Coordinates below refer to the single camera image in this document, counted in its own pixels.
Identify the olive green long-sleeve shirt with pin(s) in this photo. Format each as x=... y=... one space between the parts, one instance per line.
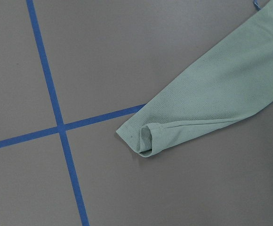
x=229 y=83

